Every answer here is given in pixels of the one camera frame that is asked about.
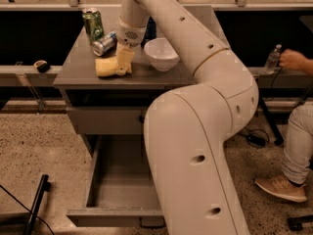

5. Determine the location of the open grey lower drawer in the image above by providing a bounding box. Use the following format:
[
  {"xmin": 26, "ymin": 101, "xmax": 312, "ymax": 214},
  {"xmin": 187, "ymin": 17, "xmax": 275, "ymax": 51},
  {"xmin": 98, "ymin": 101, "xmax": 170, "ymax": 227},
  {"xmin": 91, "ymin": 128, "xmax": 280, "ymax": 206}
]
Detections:
[{"xmin": 67, "ymin": 134, "xmax": 165, "ymax": 229}]

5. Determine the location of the black bar bottom right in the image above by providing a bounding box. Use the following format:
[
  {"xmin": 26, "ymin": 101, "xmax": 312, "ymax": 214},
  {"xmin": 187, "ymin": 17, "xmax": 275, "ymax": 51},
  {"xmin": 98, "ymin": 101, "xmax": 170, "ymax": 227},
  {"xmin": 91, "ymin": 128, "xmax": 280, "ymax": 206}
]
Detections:
[{"xmin": 287, "ymin": 215, "xmax": 313, "ymax": 231}]

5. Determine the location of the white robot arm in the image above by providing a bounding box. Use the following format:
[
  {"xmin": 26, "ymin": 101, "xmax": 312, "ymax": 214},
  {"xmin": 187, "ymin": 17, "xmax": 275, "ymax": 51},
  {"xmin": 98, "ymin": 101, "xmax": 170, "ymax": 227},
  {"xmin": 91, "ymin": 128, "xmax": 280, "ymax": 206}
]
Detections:
[{"xmin": 117, "ymin": 0, "xmax": 258, "ymax": 235}]

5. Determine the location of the silver blue lying can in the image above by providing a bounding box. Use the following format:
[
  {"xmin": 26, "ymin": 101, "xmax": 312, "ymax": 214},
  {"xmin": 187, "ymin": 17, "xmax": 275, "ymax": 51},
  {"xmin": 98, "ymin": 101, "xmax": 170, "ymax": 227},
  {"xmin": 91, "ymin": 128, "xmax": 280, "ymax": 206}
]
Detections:
[{"xmin": 91, "ymin": 30, "xmax": 117, "ymax": 57}]

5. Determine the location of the person's leg in beige trousers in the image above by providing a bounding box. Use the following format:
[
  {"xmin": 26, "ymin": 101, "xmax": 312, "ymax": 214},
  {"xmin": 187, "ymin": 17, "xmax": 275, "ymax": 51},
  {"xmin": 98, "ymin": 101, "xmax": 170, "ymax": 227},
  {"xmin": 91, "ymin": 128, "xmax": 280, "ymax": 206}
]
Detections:
[{"xmin": 282, "ymin": 105, "xmax": 313, "ymax": 184}]

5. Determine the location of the black metal stand leg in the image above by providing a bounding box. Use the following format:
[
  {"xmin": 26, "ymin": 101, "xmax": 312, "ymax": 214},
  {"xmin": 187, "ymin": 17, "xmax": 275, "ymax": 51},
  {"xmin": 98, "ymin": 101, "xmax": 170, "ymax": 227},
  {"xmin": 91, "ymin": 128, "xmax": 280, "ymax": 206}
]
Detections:
[{"xmin": 22, "ymin": 174, "xmax": 50, "ymax": 235}]

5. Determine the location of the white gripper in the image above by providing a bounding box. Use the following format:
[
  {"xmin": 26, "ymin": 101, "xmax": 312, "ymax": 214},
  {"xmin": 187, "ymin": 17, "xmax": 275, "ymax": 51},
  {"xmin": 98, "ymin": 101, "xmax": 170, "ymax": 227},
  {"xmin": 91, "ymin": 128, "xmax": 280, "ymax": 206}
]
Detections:
[{"xmin": 115, "ymin": 17, "xmax": 147, "ymax": 75}]

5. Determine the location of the yellow sponge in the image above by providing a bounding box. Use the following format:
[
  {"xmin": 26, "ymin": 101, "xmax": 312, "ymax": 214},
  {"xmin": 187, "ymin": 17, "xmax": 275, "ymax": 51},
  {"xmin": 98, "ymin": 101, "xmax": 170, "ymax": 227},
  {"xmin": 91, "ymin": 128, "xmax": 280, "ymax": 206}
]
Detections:
[{"xmin": 95, "ymin": 57, "xmax": 132, "ymax": 77}]

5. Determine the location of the black tripod leg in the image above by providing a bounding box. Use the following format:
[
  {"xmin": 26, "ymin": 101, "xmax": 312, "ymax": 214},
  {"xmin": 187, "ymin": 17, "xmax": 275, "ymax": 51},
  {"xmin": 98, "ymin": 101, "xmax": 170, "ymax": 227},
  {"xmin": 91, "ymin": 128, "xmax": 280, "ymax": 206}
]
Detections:
[{"xmin": 258, "ymin": 96, "xmax": 284, "ymax": 146}]

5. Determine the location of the grey drawer cabinet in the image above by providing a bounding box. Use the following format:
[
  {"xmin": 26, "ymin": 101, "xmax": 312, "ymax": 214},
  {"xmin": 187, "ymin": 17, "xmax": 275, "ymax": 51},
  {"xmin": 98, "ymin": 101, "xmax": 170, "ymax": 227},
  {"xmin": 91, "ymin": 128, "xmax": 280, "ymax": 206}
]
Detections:
[{"xmin": 53, "ymin": 5, "xmax": 247, "ymax": 159}]

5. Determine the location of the blue soda can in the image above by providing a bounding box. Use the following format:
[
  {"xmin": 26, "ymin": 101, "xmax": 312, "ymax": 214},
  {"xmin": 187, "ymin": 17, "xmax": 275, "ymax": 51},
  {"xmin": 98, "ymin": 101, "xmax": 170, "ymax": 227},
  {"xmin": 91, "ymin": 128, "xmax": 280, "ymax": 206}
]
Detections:
[{"xmin": 141, "ymin": 17, "xmax": 157, "ymax": 47}]

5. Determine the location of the clear plastic water bottle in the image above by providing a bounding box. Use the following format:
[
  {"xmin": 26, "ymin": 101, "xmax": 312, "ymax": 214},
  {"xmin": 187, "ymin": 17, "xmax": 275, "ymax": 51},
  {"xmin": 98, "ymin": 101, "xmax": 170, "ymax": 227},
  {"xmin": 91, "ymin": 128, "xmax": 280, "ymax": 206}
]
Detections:
[{"xmin": 263, "ymin": 44, "xmax": 282, "ymax": 74}]

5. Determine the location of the closed grey upper drawer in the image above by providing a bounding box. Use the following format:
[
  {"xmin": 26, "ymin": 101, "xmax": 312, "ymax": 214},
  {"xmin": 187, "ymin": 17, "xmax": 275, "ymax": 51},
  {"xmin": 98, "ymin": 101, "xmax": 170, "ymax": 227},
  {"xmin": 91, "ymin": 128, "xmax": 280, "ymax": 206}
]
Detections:
[{"xmin": 67, "ymin": 107, "xmax": 146, "ymax": 135}]

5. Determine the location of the white ceramic bowl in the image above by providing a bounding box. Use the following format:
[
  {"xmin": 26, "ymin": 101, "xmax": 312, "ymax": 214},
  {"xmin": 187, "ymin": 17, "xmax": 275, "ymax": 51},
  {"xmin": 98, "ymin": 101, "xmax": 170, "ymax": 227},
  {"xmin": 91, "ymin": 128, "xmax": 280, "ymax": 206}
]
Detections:
[{"xmin": 144, "ymin": 38, "xmax": 180, "ymax": 71}]

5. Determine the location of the tan sneaker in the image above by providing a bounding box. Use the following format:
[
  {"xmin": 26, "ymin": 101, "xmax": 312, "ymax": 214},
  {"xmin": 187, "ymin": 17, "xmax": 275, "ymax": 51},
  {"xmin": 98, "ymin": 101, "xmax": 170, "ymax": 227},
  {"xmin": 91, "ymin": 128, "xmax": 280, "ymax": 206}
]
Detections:
[{"xmin": 254, "ymin": 174, "xmax": 307, "ymax": 203}]

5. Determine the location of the green soda can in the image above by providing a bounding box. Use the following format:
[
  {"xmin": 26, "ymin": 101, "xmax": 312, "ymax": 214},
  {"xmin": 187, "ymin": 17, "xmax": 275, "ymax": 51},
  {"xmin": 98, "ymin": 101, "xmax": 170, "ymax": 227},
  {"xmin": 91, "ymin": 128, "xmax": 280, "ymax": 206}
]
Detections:
[{"xmin": 82, "ymin": 8, "xmax": 105, "ymax": 44}]

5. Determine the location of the black power adapter with cable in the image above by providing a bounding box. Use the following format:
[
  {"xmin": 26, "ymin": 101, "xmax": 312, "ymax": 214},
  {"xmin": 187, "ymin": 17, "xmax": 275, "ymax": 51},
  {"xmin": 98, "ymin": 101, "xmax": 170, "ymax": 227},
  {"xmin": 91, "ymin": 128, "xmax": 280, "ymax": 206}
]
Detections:
[{"xmin": 240, "ymin": 127, "xmax": 270, "ymax": 148}]

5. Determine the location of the tape measure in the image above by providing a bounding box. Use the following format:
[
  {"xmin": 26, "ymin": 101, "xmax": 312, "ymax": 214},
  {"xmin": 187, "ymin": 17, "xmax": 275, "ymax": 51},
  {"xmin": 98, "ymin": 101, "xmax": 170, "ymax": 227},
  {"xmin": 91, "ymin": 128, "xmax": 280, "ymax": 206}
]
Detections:
[{"xmin": 33, "ymin": 60, "xmax": 50, "ymax": 73}]

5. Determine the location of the person's hand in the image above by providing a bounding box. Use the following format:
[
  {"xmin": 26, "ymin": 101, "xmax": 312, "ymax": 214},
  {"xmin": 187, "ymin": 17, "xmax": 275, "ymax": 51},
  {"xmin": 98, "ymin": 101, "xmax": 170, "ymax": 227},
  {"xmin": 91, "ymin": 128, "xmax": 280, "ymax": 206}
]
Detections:
[{"xmin": 279, "ymin": 49, "xmax": 307, "ymax": 71}]

